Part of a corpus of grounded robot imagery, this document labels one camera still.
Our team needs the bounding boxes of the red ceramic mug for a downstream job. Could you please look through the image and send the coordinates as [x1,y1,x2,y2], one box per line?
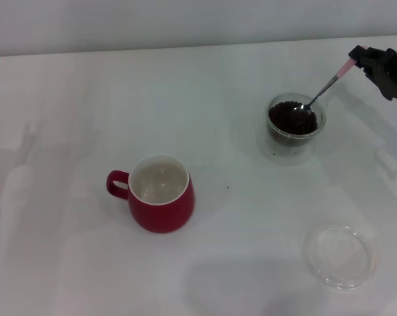
[106,153,196,234]

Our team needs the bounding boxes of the clear glass dish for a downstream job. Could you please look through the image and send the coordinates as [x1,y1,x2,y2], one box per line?
[302,224,379,292]

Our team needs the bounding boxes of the pink handled metal spoon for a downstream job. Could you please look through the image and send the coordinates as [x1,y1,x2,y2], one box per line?
[292,45,369,116]

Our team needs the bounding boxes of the coffee beans in glass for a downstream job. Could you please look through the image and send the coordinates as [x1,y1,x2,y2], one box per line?
[268,100,319,147]

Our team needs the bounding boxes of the clear glass cup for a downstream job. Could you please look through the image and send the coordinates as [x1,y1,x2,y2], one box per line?
[256,93,327,165]

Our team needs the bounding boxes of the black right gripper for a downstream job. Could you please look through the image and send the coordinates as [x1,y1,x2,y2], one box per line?
[348,45,397,106]

